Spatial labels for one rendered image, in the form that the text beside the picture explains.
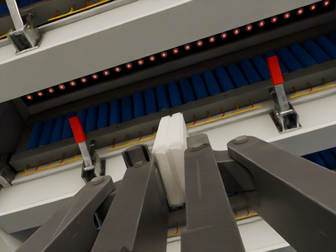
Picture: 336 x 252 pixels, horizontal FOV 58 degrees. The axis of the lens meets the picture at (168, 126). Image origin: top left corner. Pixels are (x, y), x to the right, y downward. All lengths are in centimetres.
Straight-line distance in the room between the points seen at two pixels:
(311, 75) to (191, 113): 17
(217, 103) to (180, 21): 14
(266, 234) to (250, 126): 19
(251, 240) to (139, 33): 36
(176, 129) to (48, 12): 30
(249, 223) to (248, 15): 33
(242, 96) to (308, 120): 9
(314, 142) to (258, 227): 18
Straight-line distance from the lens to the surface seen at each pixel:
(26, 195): 49
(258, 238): 53
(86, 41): 35
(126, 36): 34
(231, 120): 43
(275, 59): 40
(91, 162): 42
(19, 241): 55
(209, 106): 44
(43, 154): 50
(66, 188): 45
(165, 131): 16
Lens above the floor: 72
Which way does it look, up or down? 25 degrees down
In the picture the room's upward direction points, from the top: 19 degrees counter-clockwise
